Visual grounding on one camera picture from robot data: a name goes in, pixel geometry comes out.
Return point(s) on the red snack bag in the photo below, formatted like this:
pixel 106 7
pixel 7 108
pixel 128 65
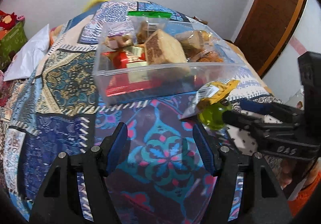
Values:
pixel 128 82

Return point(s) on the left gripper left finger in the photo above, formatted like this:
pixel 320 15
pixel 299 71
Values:
pixel 58 199

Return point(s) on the beige cracker pack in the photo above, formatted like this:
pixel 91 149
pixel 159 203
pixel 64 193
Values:
pixel 162 48

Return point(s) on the clear orange snack packet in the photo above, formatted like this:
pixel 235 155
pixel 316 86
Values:
pixel 207 56

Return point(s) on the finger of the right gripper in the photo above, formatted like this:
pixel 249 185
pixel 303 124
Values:
pixel 238 120
pixel 255 107

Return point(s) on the white sliding wardrobe door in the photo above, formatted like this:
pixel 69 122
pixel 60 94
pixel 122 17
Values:
pixel 283 78

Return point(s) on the patchwork patterned bed cover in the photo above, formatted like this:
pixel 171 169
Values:
pixel 59 109

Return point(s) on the brown biscuit pack with barcode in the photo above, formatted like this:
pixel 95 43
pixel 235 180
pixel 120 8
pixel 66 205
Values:
pixel 118 41

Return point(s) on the green zip snack bag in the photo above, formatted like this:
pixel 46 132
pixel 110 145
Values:
pixel 145 23

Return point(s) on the cardboard box on floor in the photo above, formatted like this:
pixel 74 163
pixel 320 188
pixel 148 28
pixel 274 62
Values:
pixel 200 20

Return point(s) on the yellow snack packet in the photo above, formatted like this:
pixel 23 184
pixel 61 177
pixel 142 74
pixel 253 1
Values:
pixel 210 93

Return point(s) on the brown wooden door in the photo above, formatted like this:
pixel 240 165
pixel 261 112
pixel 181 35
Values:
pixel 267 30

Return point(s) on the green storage box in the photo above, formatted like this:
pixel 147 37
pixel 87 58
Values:
pixel 11 44

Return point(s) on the clear plastic storage bin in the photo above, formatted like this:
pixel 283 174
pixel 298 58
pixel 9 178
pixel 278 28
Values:
pixel 176 78

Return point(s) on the white plastic bag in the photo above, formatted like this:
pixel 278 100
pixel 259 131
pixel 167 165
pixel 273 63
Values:
pixel 28 58

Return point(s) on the right hand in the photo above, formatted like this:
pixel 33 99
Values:
pixel 288 165

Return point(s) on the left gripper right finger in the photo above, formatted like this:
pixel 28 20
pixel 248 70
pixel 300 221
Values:
pixel 262 199

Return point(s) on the green jelly cup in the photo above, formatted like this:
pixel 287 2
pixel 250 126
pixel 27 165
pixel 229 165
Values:
pixel 211 116

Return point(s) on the yellow curved cushion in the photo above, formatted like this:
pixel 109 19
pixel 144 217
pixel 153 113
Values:
pixel 92 3

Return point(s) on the puffed rice snack pack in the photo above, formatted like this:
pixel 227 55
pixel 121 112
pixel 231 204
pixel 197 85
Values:
pixel 195 39

